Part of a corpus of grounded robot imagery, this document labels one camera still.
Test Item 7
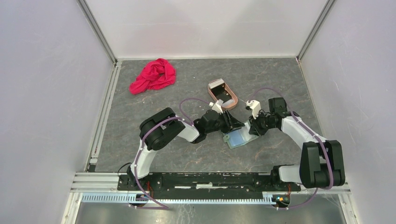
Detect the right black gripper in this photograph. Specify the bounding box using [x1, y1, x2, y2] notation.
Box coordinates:
[248, 110, 276, 136]

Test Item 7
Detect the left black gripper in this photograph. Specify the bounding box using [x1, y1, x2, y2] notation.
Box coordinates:
[205, 109, 245, 134]

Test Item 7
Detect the green card holder wallet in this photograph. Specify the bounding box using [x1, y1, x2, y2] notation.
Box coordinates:
[223, 121, 259, 149]

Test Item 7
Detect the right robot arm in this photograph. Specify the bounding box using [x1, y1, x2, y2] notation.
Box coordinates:
[246, 98, 346, 190]

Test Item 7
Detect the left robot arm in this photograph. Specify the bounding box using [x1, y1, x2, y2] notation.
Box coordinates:
[127, 107, 245, 190]

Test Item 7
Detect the pink oval card tray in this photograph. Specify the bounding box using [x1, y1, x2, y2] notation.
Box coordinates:
[207, 78, 238, 110]

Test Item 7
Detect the stack of upright cards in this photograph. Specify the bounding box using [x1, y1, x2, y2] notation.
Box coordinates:
[208, 78, 225, 89]

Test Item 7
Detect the red crumpled cloth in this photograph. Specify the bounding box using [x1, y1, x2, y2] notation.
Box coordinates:
[129, 58, 177, 95]

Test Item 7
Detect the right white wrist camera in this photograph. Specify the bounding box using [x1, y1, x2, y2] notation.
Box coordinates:
[246, 100, 261, 119]

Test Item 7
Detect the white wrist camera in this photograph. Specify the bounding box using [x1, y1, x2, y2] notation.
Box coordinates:
[246, 100, 261, 119]
[209, 99, 223, 114]

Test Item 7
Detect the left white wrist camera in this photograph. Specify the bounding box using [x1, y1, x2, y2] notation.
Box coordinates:
[209, 99, 223, 114]

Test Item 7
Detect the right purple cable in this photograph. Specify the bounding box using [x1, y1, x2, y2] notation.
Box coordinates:
[246, 87, 335, 211]

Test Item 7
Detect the purple cable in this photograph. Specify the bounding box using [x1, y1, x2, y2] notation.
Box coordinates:
[246, 87, 335, 211]
[128, 98, 214, 211]

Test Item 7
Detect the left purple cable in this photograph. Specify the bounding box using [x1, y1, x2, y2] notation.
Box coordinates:
[128, 98, 214, 211]

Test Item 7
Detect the aluminium frame rail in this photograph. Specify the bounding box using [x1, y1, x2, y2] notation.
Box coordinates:
[71, 173, 350, 205]

